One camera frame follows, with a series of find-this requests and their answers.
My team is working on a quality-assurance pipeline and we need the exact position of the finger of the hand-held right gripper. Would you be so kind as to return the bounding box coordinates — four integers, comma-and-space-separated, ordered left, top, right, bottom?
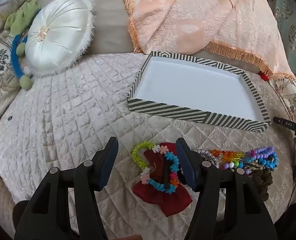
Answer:
273, 116, 296, 132

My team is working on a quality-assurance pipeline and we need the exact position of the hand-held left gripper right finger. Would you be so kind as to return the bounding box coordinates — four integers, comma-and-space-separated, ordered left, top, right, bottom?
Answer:
176, 137, 272, 240

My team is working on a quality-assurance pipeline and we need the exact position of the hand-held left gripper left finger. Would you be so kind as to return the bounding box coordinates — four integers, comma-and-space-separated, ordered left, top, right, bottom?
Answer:
14, 137, 119, 240

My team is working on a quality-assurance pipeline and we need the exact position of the blue flower bead bracelet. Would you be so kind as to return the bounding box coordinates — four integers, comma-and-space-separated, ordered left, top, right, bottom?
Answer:
141, 145, 181, 193

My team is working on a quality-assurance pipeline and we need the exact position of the silver cord bracelet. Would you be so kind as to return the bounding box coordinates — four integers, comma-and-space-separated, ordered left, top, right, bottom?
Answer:
197, 149, 220, 167

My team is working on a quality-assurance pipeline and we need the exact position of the yellow flower bead bracelet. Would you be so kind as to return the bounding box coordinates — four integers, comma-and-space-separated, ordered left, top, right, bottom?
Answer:
131, 141, 158, 171

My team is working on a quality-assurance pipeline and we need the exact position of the red hair bow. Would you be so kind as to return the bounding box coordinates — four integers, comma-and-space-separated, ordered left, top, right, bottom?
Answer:
133, 142, 193, 217

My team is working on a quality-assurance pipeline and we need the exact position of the leopard print hair bow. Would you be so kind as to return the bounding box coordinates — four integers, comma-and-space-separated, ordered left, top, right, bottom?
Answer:
245, 164, 274, 202

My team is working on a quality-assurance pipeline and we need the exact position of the striped shallow cardboard box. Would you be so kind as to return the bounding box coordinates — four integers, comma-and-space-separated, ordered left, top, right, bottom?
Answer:
127, 51, 272, 133

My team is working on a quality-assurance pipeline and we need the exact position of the cream quilted bed cover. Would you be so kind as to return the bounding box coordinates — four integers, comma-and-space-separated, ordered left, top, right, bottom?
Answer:
0, 52, 296, 240

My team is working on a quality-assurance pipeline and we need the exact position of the teal floral curtain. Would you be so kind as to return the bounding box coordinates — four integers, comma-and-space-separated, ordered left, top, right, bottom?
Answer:
268, 0, 296, 79

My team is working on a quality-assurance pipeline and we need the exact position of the green and blue plush toy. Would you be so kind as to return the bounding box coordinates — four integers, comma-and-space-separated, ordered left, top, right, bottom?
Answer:
4, 0, 42, 91

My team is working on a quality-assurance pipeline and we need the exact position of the white round satin pillow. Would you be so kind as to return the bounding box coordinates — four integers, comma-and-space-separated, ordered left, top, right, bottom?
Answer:
24, 0, 96, 75

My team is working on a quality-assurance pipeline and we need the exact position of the peach fringed blanket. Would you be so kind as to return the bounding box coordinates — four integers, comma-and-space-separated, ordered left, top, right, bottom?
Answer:
124, 0, 296, 86

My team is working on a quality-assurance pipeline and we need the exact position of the beige sofa backrest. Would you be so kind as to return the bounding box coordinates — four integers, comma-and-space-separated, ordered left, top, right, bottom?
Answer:
48, 0, 151, 57

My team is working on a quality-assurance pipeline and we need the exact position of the gold patterned bolster cushion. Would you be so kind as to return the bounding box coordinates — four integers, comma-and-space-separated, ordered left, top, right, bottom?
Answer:
0, 0, 45, 43

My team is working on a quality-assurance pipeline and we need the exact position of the purple bead bracelet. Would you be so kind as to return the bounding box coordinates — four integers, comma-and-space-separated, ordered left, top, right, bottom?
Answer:
245, 146, 275, 160

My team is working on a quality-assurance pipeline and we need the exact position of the orange bead bracelet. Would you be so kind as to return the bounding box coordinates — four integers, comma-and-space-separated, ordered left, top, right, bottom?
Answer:
210, 149, 246, 162

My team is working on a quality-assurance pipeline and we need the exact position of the multicolour bead bracelet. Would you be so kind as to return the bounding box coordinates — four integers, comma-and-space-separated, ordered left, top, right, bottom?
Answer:
222, 161, 245, 172

